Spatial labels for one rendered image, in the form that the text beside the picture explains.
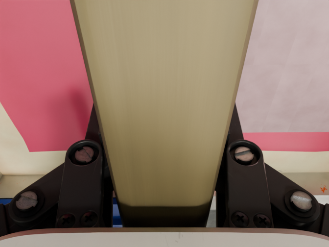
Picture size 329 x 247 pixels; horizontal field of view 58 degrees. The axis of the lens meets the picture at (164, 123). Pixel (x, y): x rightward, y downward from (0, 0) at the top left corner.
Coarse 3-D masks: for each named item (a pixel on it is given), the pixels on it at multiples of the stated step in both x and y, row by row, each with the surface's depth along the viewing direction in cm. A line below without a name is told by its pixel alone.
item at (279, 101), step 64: (0, 0) 23; (64, 0) 23; (320, 0) 23; (0, 64) 27; (64, 64) 27; (256, 64) 27; (320, 64) 27; (64, 128) 34; (256, 128) 34; (320, 128) 34
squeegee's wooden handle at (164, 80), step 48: (96, 0) 4; (144, 0) 4; (192, 0) 4; (240, 0) 4; (96, 48) 5; (144, 48) 5; (192, 48) 5; (240, 48) 5; (96, 96) 6; (144, 96) 5; (192, 96) 5; (144, 144) 6; (192, 144) 6; (144, 192) 8; (192, 192) 8
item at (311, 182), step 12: (0, 180) 40; (12, 180) 40; (24, 180) 40; (36, 180) 40; (300, 180) 40; (312, 180) 40; (324, 180) 40; (0, 192) 38; (12, 192) 38; (312, 192) 38; (324, 192) 38; (324, 204) 40
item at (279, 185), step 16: (240, 128) 11; (272, 176) 10; (224, 192) 11; (272, 192) 9; (288, 192) 9; (304, 192) 9; (272, 208) 9; (288, 208) 9; (304, 208) 9; (304, 224) 9
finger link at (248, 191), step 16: (240, 144) 10; (224, 160) 10; (240, 160) 9; (256, 160) 10; (224, 176) 10; (240, 176) 9; (256, 176) 9; (240, 192) 9; (256, 192) 9; (224, 208) 11; (240, 208) 8; (256, 208) 8; (224, 224) 9; (240, 224) 8; (256, 224) 8; (272, 224) 8
